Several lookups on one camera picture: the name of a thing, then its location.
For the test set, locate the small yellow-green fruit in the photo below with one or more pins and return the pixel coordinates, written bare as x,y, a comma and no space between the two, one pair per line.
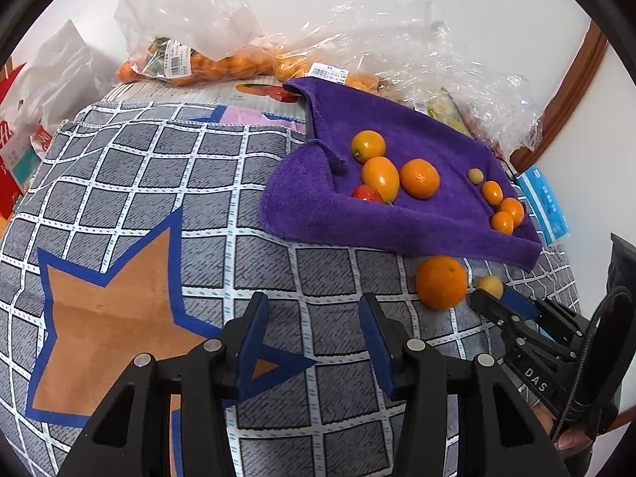
489,285
475,175

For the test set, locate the white printed shopping bag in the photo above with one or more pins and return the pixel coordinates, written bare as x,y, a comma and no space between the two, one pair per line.
20,159

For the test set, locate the white plastic bag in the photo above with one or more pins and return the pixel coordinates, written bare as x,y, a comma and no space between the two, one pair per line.
64,64

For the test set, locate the yellow fruit packet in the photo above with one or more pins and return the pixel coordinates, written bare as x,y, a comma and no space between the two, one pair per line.
447,112

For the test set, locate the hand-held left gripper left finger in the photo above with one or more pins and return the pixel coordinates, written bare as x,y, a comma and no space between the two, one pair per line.
253,343

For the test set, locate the printed newspaper sheet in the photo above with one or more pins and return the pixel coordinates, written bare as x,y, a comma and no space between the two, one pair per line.
174,94

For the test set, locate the brown wooden door frame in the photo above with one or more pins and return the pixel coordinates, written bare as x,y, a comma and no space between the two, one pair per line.
576,89

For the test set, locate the purple towel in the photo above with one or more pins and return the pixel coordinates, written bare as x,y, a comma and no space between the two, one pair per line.
397,228

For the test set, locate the clear bag of mandarins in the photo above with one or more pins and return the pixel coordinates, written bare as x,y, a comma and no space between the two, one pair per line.
198,10

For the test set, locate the red cherry tomato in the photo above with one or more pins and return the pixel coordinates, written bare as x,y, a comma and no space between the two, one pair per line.
367,193

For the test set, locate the blue tissue pack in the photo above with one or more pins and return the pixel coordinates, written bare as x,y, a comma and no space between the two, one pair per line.
546,203

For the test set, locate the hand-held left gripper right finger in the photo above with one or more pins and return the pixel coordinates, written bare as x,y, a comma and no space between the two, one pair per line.
375,348

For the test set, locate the person's right hand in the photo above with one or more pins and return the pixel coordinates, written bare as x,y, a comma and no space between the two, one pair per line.
566,444

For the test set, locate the crumpled clear plastic wrap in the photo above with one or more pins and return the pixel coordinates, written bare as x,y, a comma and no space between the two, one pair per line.
447,44

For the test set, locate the grey checked star blanket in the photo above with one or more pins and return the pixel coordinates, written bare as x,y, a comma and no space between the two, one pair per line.
124,169

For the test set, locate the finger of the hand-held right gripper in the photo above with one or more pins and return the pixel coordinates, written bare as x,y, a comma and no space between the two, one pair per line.
489,305
519,303

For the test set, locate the red paper bag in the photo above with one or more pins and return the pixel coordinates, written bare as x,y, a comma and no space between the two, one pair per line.
10,84

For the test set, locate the oval orange kumquat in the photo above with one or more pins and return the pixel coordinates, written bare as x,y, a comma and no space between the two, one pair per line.
380,179

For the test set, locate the large orange mandarin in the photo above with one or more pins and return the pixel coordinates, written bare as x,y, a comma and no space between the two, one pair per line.
441,281

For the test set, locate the clear bag of kumquats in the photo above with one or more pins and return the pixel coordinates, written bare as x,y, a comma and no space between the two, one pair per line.
298,62

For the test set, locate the small orange kumquat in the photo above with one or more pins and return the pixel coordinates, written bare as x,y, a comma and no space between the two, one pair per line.
502,222
512,210
492,192

